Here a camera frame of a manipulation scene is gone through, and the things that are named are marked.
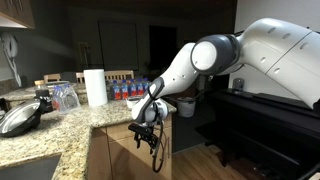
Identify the white waste bin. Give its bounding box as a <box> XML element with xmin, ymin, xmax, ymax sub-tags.
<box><xmin>177</xmin><ymin>97</ymin><xmax>196</xmax><ymax>117</ymax></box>

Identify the wooden drawer with metal handle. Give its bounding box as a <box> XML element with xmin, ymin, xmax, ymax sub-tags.
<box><xmin>106</xmin><ymin>114</ymin><xmax>172</xmax><ymax>142</ymax></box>

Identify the white rectangular dish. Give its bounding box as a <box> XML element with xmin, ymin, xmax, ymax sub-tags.
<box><xmin>126</xmin><ymin>97</ymin><xmax>140</xmax><ymax>109</ymax></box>

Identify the white wall telephone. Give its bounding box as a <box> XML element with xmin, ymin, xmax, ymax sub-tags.
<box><xmin>1</xmin><ymin>32</ymin><xmax>22</xmax><ymax>87</ymax></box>

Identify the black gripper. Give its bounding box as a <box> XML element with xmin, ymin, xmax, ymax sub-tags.
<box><xmin>128</xmin><ymin>123</ymin><xmax>158</xmax><ymax>156</ymax></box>

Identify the black piano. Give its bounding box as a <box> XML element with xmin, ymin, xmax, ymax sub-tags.
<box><xmin>197</xmin><ymin>89</ymin><xmax>320</xmax><ymax>180</ymax></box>

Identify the jar with tan lid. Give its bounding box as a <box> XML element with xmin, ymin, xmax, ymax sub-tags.
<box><xmin>34</xmin><ymin>80</ymin><xmax>50</xmax><ymax>100</ymax></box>

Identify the white paper towel roll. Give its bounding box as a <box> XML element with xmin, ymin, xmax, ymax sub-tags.
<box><xmin>83</xmin><ymin>69</ymin><xmax>108</xmax><ymax>107</ymax></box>

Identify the wooden chair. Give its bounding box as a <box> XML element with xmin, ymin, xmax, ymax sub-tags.
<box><xmin>43</xmin><ymin>73</ymin><xmax>61</xmax><ymax>83</ymax></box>
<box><xmin>76</xmin><ymin>70</ymin><xmax>134</xmax><ymax>83</ymax></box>

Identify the pack of water bottles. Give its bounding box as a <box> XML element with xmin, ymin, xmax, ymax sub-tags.
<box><xmin>112</xmin><ymin>78</ymin><xmax>150</xmax><ymax>100</ymax></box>

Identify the black waffle maker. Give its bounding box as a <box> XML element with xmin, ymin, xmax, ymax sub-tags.
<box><xmin>0</xmin><ymin>99</ymin><xmax>46</xmax><ymax>137</ymax></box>

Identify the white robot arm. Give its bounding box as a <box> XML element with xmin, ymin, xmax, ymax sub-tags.
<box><xmin>128</xmin><ymin>18</ymin><xmax>320</xmax><ymax>154</ymax></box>

